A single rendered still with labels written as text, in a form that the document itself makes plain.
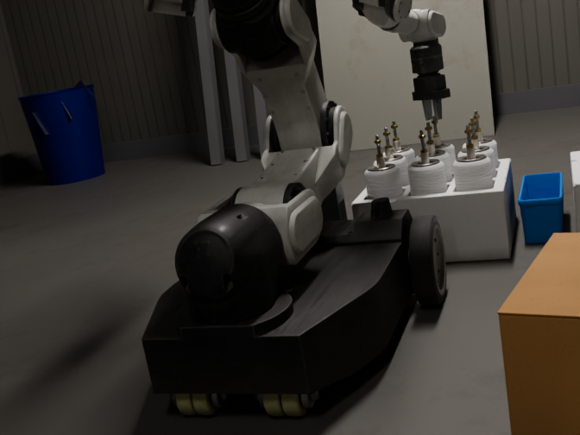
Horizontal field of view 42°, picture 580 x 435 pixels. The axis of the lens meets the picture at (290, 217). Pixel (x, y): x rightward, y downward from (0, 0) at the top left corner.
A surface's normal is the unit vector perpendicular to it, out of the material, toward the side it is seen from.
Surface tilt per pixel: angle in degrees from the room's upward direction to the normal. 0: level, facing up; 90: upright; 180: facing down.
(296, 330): 0
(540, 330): 90
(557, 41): 90
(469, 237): 90
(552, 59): 90
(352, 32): 80
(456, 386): 0
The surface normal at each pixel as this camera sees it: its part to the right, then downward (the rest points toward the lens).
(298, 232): 0.94, -0.07
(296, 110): -0.19, 0.71
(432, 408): -0.16, -0.96
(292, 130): -0.25, 0.51
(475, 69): -0.33, 0.11
